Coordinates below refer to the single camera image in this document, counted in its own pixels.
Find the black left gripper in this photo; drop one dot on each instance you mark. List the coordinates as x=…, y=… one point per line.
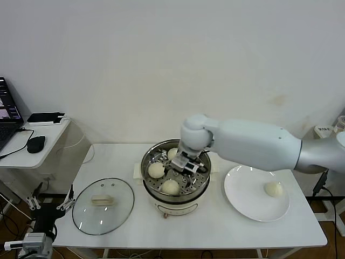
x=44, y=215

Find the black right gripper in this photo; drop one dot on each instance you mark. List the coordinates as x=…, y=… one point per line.
x=169, y=169

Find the white steamed baozi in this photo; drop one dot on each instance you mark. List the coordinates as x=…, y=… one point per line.
x=172, y=153
x=170, y=187
x=156, y=170
x=273, y=189

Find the round glass pot lid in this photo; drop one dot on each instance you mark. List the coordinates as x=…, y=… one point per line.
x=116, y=189

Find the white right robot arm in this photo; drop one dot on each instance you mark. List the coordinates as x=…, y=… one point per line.
x=256, y=143

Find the perforated stainless steamer basket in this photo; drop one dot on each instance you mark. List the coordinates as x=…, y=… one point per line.
x=199, y=186

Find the white side desk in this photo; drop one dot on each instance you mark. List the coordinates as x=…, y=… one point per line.
x=37, y=159

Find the cream electric cooking pot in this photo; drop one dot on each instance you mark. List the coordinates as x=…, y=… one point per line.
x=175, y=207

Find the black computer mouse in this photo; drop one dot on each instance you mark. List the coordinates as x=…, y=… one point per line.
x=36, y=144

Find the round white plate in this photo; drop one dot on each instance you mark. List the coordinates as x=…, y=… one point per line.
x=242, y=194

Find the flat white box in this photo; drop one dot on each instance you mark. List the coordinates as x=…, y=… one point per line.
x=62, y=121

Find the black smartphone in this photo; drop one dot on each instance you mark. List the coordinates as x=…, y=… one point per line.
x=43, y=116

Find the black laptop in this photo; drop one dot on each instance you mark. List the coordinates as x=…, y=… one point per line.
x=6, y=113

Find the white side table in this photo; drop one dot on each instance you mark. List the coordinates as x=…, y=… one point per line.
x=322, y=135

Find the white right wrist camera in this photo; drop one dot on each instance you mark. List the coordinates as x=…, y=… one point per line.
x=184, y=163

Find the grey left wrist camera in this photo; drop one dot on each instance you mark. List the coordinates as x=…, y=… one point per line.
x=33, y=240

